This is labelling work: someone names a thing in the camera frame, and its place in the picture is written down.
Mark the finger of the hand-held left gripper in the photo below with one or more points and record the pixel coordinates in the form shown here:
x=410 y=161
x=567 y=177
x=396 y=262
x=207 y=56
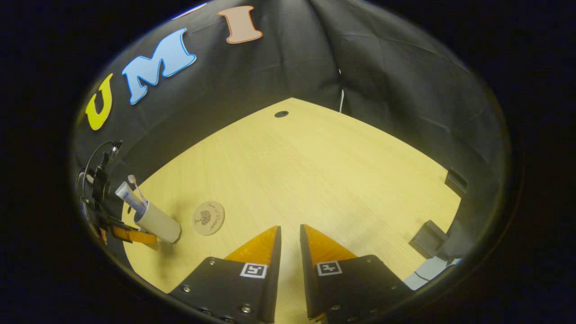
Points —
x=135 y=237

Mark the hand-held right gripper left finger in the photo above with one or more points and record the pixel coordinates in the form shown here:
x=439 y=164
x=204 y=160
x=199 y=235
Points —
x=272 y=279

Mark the black table clamp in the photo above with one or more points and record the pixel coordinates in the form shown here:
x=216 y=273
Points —
x=456 y=181
x=427 y=238

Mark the white cup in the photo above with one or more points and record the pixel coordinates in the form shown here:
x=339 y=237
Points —
x=162 y=225

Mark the white toothbrush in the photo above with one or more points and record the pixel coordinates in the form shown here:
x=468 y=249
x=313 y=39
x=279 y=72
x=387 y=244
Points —
x=132 y=180

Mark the round cork coaster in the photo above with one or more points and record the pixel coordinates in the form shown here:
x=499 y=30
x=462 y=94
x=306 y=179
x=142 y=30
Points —
x=209 y=218

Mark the white toothpaste tube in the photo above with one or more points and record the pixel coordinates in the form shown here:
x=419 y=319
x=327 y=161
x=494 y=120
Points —
x=130 y=198

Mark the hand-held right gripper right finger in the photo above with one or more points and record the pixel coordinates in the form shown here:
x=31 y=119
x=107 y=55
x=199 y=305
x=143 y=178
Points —
x=306 y=279

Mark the wooden desktop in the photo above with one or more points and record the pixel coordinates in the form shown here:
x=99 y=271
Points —
x=292 y=171

